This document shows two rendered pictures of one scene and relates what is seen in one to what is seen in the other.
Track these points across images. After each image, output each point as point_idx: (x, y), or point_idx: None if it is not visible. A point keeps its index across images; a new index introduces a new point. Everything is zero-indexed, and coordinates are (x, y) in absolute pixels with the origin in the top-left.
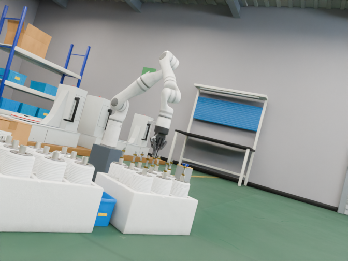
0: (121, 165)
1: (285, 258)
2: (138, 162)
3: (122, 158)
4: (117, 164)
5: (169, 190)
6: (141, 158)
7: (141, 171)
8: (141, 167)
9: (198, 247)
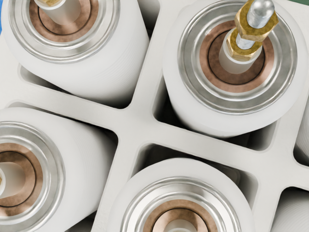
0: (27, 64)
1: None
2: (223, 42)
3: (46, 3)
4: (9, 35)
5: None
6: (241, 40)
7: (131, 179)
8: (273, 57)
9: None
